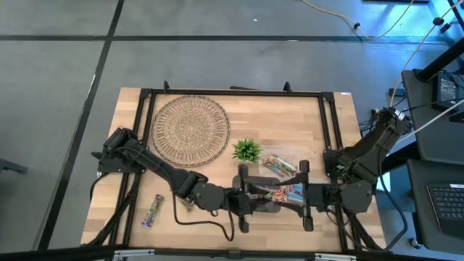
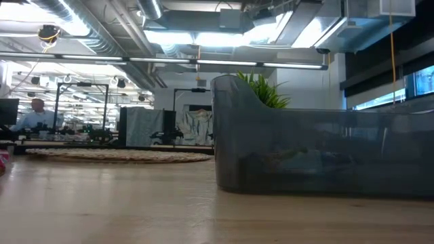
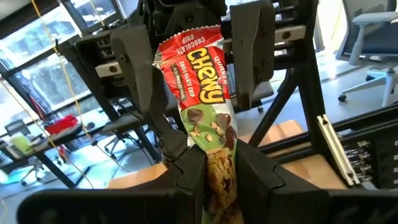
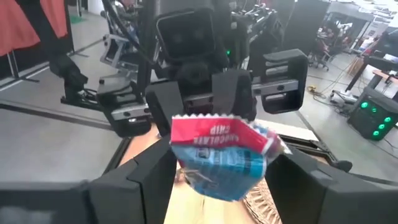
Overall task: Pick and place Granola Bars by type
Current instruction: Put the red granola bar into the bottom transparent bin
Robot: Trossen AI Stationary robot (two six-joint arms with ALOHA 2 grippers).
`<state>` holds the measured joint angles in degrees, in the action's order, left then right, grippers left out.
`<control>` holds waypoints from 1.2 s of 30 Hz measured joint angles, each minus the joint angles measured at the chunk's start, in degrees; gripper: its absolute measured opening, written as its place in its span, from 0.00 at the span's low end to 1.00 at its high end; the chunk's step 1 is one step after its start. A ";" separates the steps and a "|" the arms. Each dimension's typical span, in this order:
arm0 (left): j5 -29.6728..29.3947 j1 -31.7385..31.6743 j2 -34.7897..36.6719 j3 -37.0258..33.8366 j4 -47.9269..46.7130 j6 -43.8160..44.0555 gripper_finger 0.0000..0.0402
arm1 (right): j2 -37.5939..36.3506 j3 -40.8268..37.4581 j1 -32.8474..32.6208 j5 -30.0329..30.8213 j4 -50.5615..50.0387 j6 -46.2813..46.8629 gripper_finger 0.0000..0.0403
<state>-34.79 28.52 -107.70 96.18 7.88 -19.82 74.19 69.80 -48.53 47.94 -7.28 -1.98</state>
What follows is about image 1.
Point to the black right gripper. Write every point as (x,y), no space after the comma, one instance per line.
(324,195)

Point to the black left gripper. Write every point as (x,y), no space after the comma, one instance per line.
(243,203)

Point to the green orange granola bar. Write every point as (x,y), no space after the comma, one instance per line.
(287,170)
(275,162)

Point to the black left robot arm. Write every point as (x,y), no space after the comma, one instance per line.
(152,161)

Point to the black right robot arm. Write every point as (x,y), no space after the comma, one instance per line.
(366,159)

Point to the green purple granola bar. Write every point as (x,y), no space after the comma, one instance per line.
(152,212)

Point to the red blue Quaker Chewy bar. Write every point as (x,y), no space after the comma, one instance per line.
(296,192)

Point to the clear bag of snacks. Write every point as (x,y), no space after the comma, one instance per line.
(268,151)

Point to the green artificial plant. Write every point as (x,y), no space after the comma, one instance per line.
(247,150)

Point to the round woven placemat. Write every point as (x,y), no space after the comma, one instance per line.
(190,130)

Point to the dark grey side desk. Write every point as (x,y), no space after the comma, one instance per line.
(424,137)

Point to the black laptop keyboard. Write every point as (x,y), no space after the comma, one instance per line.
(447,206)

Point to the black power adapter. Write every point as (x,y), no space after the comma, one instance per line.
(446,92)

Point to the black diagonal pole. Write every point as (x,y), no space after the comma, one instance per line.
(440,59)

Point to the dark chair leg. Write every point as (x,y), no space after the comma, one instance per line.
(12,166)

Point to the black table frame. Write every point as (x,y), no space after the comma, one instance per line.
(235,92)

